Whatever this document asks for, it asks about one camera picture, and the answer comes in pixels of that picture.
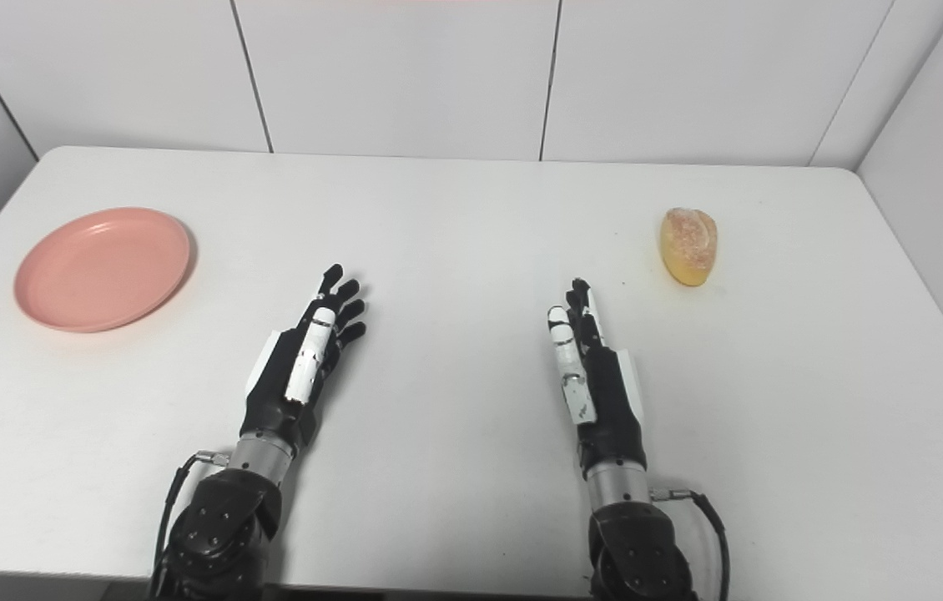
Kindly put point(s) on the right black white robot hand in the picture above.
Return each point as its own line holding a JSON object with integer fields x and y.
{"x": 609, "y": 401}

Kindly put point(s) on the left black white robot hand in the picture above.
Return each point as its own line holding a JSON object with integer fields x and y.
{"x": 279, "y": 392}

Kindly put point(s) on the brown bread roll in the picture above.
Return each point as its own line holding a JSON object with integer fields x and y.
{"x": 689, "y": 246}

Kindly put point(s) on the pink round plate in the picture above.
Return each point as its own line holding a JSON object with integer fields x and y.
{"x": 102, "y": 269}

